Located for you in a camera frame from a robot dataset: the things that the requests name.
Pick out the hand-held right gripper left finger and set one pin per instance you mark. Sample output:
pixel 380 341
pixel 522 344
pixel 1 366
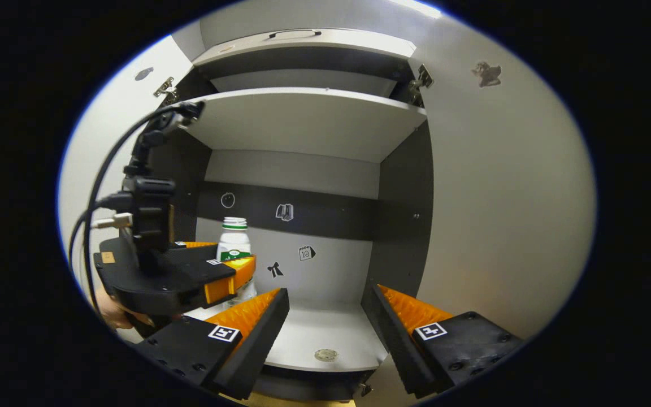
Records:
pixel 257 350

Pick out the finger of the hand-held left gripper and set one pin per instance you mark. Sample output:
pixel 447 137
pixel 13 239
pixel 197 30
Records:
pixel 224 280
pixel 195 245

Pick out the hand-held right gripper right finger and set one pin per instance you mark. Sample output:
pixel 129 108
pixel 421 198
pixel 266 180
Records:
pixel 396 339

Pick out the white bottle with green label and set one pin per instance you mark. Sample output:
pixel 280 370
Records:
pixel 234 243

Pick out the white cabinet door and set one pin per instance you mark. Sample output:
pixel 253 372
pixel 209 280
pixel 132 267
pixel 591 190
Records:
pixel 500 198
pixel 116 102

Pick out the metal door hinge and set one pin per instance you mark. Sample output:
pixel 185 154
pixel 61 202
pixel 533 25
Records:
pixel 420 82
pixel 164 89
pixel 365 389

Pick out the white cabinet shelf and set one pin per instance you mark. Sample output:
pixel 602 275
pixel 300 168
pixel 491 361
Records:
pixel 314 333
pixel 303 124

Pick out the grey cabinet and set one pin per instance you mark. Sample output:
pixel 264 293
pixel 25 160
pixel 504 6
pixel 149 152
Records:
pixel 404 198

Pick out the white cabinet drawer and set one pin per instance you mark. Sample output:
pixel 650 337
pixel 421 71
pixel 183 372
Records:
pixel 314 48

